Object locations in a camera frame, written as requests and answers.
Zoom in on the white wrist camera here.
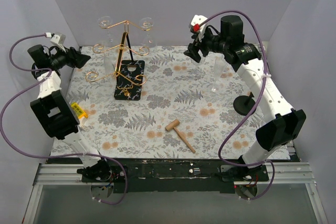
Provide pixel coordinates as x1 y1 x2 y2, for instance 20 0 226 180
50 33 66 52
189 15 207 41

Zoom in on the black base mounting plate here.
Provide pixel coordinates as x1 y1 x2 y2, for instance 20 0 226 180
77 158 269 194

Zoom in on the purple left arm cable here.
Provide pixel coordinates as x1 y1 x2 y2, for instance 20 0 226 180
0 32 129 206

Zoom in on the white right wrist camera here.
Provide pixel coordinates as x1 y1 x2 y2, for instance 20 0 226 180
189 15 207 41

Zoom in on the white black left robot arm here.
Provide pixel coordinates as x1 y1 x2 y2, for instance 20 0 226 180
27 45 112 182

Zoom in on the floral patterned table mat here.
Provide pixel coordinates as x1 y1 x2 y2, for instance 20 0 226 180
67 46 265 159

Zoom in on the wooden toy mallet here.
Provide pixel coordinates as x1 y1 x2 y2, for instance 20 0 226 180
165 119 196 154

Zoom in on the gold wire wine glass rack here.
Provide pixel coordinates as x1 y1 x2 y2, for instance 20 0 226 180
85 20 150 86

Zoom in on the aluminium frame rail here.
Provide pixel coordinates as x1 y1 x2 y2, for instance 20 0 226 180
233 162 318 186

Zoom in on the black marbled rack base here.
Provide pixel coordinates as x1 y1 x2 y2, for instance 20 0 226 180
114 60 145 101

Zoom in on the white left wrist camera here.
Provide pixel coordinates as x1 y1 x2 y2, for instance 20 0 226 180
50 33 66 52

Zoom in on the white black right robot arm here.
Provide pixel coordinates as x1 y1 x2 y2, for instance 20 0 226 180
184 14 306 181

